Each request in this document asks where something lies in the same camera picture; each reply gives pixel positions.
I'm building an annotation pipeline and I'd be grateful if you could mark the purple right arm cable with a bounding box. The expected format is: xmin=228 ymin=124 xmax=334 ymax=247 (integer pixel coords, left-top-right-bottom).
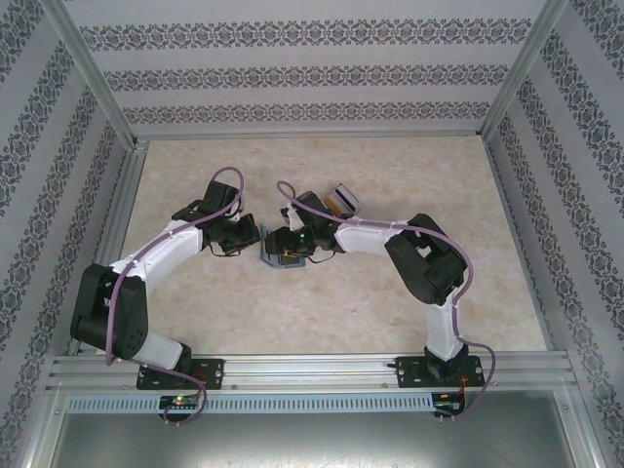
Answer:
xmin=275 ymin=180 xmax=499 ymax=423

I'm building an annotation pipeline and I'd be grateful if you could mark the aluminium frame post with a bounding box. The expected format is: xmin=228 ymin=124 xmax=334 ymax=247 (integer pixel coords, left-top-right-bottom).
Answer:
xmin=41 ymin=0 xmax=140 ymax=150
xmin=480 ymin=0 xmax=571 ymax=140

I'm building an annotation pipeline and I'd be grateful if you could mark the small striped box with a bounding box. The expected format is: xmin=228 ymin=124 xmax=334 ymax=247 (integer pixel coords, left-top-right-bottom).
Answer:
xmin=325 ymin=183 xmax=362 ymax=214

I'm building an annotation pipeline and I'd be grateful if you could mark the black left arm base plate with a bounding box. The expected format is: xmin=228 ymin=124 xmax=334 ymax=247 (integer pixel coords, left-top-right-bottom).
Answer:
xmin=136 ymin=358 xmax=226 ymax=392

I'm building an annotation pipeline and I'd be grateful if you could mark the aluminium mounting rail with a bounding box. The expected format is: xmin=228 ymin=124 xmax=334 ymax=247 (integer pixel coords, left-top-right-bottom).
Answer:
xmin=46 ymin=353 xmax=574 ymax=391

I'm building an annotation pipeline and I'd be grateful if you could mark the teal card holder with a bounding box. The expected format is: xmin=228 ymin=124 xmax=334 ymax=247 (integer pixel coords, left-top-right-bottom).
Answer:
xmin=257 ymin=223 xmax=308 ymax=270

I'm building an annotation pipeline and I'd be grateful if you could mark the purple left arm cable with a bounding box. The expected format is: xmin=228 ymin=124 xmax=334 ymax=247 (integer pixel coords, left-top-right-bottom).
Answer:
xmin=104 ymin=166 xmax=245 ymax=425

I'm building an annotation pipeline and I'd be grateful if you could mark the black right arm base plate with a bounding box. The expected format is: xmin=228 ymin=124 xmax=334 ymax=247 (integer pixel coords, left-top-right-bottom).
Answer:
xmin=395 ymin=355 xmax=488 ymax=390

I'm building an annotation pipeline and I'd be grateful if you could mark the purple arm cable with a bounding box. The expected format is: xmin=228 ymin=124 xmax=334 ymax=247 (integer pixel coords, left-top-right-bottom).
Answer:
xmin=104 ymin=166 xmax=245 ymax=425
xmin=275 ymin=180 xmax=499 ymax=423

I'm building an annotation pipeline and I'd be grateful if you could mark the aluminium side rail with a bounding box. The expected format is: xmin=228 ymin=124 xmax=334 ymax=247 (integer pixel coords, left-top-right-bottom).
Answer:
xmin=65 ymin=138 xmax=150 ymax=356

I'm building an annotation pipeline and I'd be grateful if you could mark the metal sheet panel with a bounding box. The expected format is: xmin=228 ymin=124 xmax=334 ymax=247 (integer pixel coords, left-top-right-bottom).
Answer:
xmin=48 ymin=389 xmax=599 ymax=468

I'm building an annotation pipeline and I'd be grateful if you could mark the slotted grey cable duct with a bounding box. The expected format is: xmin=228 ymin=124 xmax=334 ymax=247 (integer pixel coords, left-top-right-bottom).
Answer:
xmin=65 ymin=393 xmax=435 ymax=415

